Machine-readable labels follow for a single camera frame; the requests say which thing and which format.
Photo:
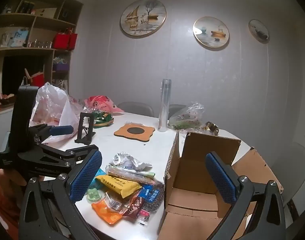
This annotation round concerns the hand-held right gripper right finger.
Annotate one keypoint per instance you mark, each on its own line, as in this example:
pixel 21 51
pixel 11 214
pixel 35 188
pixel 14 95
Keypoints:
pixel 221 180

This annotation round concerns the black phone stand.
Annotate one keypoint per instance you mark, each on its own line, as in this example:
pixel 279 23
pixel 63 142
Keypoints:
pixel 85 140

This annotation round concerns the red box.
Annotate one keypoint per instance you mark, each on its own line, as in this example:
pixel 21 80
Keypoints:
pixel 37 80

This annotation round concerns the white chair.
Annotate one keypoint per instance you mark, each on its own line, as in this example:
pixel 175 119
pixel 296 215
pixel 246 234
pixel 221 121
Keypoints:
pixel 295 165

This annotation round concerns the clear-wrapped cereal bar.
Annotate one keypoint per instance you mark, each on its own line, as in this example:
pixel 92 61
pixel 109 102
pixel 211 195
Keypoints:
pixel 127 175

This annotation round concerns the gold wrapped object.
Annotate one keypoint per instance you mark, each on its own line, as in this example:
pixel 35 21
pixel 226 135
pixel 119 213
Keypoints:
pixel 212 127

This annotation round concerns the small round wall picture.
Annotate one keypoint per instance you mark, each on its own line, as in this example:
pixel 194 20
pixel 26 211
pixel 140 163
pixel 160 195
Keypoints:
pixel 258 31

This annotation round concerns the row of glass jars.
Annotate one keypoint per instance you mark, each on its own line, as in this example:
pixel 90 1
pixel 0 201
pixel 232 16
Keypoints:
pixel 40 44

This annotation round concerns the small pink snack packet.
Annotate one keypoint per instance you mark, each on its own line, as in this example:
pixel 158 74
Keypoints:
pixel 143 215

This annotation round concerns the red gift bag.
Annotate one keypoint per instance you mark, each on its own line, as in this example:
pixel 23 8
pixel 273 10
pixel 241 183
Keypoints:
pixel 65 41

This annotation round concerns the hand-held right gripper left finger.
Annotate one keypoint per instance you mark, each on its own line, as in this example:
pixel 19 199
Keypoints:
pixel 86 175

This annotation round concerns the orange snack packet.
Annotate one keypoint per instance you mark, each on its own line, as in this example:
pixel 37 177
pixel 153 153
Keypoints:
pixel 105 211

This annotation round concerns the cork coaster mat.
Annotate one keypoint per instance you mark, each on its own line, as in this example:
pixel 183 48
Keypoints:
pixel 122 132

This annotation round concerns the dark speckled snack packet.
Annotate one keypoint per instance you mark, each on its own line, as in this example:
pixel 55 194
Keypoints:
pixel 155 206

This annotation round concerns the white plastic bag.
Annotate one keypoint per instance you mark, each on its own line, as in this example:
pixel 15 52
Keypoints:
pixel 55 105

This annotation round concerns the large round wall picture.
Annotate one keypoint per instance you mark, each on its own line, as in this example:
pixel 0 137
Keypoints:
pixel 142 17

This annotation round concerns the dark red snack packet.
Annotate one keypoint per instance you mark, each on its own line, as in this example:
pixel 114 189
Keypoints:
pixel 133 208

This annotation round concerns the purple box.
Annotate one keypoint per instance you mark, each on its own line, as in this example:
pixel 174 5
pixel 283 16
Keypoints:
pixel 60 67

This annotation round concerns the crumpled silver snack packet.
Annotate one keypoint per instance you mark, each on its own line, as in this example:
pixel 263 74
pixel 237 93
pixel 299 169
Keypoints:
pixel 127 158

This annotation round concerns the teal snack packet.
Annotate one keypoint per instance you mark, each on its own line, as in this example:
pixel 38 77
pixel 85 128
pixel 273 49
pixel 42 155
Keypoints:
pixel 99 173

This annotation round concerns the clear bag of greens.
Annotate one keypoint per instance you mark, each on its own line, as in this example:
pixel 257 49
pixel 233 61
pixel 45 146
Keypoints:
pixel 185 122

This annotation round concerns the clear plastic film roll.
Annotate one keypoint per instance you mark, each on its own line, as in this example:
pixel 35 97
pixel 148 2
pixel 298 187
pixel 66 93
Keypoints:
pixel 165 105

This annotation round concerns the brown cardboard box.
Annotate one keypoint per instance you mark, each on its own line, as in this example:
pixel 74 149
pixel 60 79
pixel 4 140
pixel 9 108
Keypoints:
pixel 197 160

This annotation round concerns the blue snack packet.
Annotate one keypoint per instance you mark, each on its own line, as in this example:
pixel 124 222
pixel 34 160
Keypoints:
pixel 150 193

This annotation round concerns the wooden shelf unit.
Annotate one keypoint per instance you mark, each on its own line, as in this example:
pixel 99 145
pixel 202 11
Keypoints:
pixel 42 20

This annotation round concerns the yellow snack packet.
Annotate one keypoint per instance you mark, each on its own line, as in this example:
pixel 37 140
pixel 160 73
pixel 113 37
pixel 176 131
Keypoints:
pixel 117 185

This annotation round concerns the person's left hand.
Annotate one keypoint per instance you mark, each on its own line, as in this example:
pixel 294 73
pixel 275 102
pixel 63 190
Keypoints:
pixel 7 177

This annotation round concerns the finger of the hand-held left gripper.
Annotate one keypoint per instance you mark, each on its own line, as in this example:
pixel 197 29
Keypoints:
pixel 62 130
pixel 75 155

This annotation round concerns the medium round wall picture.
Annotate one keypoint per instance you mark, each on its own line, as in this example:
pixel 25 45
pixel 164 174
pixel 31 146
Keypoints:
pixel 211 32

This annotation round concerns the green jelly cup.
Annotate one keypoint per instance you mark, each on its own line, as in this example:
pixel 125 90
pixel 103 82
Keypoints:
pixel 93 195

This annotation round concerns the person's red patterned clothing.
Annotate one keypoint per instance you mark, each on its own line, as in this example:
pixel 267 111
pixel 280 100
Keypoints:
pixel 5 207

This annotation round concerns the pink plastic bag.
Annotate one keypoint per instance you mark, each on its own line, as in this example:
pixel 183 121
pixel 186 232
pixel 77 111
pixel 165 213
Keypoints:
pixel 102 102

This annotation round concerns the light blue box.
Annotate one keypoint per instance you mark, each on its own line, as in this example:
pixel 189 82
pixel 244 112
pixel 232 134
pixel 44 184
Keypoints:
pixel 18 37

